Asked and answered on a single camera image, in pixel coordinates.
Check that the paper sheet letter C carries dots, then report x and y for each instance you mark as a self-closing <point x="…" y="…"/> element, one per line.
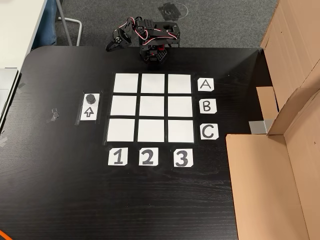
<point x="209" y="132"/>

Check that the white desk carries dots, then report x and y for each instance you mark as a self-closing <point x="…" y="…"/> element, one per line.
<point x="17" y="27"/>

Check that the black floor tape patch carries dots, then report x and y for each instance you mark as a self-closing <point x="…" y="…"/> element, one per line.
<point x="171" y="11"/>

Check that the person's leg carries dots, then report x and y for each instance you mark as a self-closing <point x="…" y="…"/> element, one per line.
<point x="47" y="22"/>

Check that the paper sheet number 2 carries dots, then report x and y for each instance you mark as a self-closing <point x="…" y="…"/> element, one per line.
<point x="148" y="156"/>

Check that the grey metal frame leg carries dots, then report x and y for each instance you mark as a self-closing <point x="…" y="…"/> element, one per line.
<point x="65" y="22"/>

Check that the paper sheet letter A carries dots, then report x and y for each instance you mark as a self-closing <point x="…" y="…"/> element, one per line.
<point x="205" y="84"/>

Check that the silver laptop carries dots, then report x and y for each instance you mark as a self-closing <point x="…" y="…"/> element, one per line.
<point x="6" y="92"/>

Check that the large brown cardboard box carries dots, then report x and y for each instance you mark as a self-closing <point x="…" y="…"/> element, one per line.
<point x="265" y="187"/>

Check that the crumpled clear tape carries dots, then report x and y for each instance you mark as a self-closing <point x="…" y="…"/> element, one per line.
<point x="53" y="115"/>

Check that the paper sheet number 1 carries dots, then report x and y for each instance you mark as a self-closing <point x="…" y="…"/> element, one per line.
<point x="117" y="156"/>

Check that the paper sheet letter B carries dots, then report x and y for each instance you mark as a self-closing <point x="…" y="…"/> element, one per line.
<point x="207" y="106"/>

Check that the white nine-square grid sheet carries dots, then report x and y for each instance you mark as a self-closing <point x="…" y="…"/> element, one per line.
<point x="151" y="106"/>

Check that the black octagonal token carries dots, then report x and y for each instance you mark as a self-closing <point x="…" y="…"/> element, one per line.
<point x="90" y="98"/>

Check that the clear tape strip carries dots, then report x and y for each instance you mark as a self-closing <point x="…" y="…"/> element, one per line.
<point x="3" y="141"/>
<point x="21" y="87"/>

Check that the paper sheet number 3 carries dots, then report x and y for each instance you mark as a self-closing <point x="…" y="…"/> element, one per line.
<point x="183" y="158"/>

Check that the white arrow paper sheet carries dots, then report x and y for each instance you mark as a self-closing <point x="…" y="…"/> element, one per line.
<point x="89" y="112"/>

